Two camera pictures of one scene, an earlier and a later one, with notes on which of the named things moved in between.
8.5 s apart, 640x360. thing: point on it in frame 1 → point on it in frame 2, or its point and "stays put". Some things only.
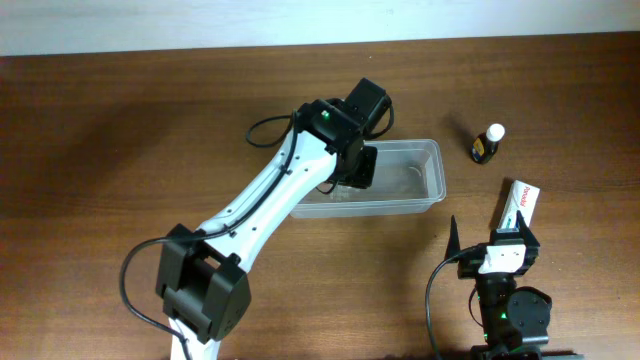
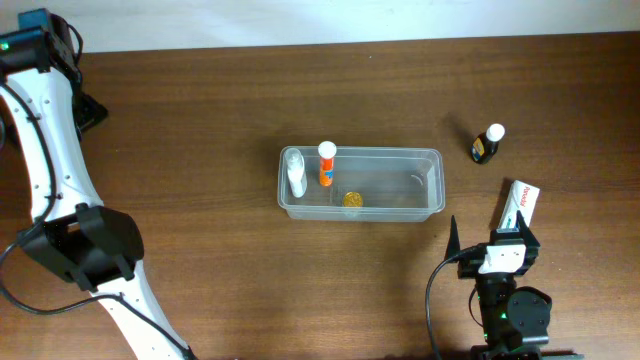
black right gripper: (468, 267) stays put
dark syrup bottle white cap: (485, 144) stays put
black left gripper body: (364, 168) → (93, 116)
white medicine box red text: (523, 198) stays put
